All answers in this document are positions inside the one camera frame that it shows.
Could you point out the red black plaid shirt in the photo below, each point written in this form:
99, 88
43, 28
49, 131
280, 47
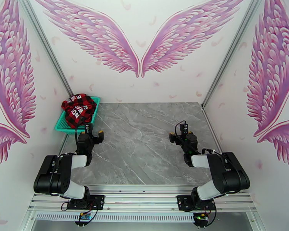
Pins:
79, 110

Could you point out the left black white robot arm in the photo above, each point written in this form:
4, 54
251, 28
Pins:
50, 175

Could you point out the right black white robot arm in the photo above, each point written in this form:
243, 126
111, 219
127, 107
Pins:
226, 175

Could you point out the teal plastic mesh basket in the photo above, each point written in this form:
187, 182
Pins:
61, 128

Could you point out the small green circuit board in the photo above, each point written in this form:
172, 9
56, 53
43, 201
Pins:
84, 216
201, 216

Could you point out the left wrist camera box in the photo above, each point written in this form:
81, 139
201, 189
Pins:
88, 128

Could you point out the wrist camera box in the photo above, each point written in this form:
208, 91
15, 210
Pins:
88, 128
183, 128

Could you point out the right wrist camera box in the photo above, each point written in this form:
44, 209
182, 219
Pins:
183, 128

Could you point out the aluminium table side rail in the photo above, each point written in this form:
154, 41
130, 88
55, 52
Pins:
63, 146
213, 129

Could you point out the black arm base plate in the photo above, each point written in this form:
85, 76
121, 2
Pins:
183, 202
98, 201

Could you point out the aluminium mounting rail frame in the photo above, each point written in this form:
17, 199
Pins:
139, 196

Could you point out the black board mounting bracket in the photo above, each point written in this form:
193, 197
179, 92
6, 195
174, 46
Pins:
200, 223
82, 223

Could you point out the aluminium corner post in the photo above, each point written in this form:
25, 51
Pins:
46, 45
234, 45

